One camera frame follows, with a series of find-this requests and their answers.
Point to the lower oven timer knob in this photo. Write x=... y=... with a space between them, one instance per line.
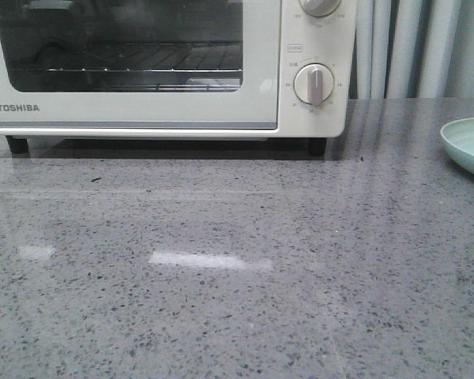
x=314 y=84

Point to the black right oven foot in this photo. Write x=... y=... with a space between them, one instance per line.
x=316 y=146

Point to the light green plate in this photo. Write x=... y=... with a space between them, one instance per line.
x=458 y=141

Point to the metal wire oven rack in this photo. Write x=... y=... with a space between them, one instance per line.
x=131 y=67

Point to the upper oven dial knob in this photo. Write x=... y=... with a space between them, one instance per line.
x=319 y=8

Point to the glass oven door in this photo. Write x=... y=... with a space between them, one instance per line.
x=27 y=26

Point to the white Toshiba toaster oven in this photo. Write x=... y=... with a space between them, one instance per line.
x=303 y=40

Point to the black oven foot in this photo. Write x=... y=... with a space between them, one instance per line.
x=316 y=146
x=17 y=146

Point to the grey pleated curtain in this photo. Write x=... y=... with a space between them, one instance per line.
x=413 y=49

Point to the black left oven foot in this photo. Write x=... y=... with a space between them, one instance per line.
x=17 y=146

